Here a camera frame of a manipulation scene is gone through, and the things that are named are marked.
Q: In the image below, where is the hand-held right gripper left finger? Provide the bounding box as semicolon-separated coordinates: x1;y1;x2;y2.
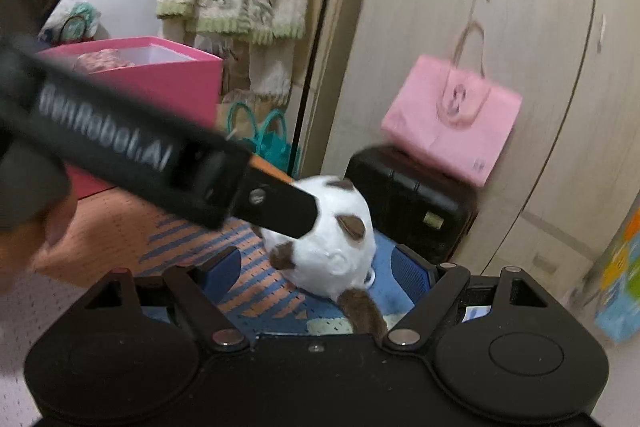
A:
82;247;251;353

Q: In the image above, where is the black suitcase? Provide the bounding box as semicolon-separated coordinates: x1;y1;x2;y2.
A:
346;146;478;265

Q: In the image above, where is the light wooden wardrobe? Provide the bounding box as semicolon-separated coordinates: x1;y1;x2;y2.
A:
320;0;640;288

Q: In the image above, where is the black clothes rack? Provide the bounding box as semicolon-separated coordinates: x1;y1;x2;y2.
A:
292;0;353;180

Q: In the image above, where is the patchwork crochet tablecloth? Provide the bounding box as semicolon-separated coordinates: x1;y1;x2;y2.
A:
0;182;436;338

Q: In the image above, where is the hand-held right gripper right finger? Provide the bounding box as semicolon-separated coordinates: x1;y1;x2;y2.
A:
382;244;551;353

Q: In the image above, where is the pink tote bag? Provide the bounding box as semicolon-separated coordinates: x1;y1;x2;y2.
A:
381;21;523;188

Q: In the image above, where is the pink cardboard box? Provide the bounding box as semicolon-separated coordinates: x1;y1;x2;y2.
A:
37;36;224;200

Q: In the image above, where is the white and brown plush toy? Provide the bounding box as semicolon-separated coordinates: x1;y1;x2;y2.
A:
255;174;390;340

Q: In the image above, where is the floral fabric scrunchie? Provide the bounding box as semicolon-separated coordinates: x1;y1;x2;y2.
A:
72;48;136;72

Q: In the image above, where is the person's left hand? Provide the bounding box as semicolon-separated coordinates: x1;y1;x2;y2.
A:
0;187;80;293

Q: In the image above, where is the colourful paper gift bag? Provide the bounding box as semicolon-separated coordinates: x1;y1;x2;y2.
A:
592;202;640;345

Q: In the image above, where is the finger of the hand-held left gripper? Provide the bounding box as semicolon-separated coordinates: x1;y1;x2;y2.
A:
235;166;321;239

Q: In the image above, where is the white printed bag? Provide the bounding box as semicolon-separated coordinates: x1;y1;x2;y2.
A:
39;0;110;44

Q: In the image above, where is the teal tote bag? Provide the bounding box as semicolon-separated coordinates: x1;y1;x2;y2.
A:
227;101;301;175

